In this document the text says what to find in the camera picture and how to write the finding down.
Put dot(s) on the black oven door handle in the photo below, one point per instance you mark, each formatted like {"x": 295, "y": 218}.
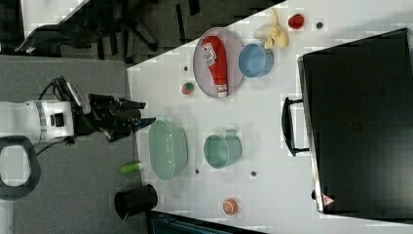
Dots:
{"x": 287, "y": 127}

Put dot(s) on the grey round plate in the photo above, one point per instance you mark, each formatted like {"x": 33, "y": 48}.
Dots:
{"x": 233, "y": 46}

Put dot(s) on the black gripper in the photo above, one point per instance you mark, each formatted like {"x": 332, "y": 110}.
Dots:
{"x": 115, "y": 118}

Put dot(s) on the teal green cup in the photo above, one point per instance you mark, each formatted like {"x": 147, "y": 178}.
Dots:
{"x": 223, "y": 150}

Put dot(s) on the green marker pen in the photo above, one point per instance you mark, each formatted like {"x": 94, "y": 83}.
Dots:
{"x": 131, "y": 168}

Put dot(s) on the red toy strawberry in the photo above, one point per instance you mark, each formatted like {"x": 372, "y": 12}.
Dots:
{"x": 188, "y": 88}
{"x": 296, "y": 21}

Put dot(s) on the red ketchup bottle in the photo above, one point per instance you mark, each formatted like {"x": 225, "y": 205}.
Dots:
{"x": 215, "y": 57}

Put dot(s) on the green perforated colander basket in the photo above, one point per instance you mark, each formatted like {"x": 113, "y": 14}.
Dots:
{"x": 168, "y": 149}

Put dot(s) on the black cylinder cup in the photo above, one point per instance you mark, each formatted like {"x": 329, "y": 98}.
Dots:
{"x": 135, "y": 201}

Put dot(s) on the red toy strawberry right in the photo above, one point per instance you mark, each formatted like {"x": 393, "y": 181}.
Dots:
{"x": 296, "y": 21}

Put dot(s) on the peeled toy banana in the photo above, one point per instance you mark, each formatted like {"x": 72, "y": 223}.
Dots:
{"x": 272, "y": 34}

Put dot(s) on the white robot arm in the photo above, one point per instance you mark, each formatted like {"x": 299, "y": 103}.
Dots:
{"x": 53, "y": 120}

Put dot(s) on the blue cup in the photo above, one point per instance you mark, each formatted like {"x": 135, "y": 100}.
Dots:
{"x": 255, "y": 61}

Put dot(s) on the red toy strawberry left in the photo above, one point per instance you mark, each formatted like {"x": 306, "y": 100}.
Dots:
{"x": 188, "y": 88}

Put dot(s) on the black office chair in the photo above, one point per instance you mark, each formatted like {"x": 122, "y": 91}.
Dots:
{"x": 81, "y": 23}

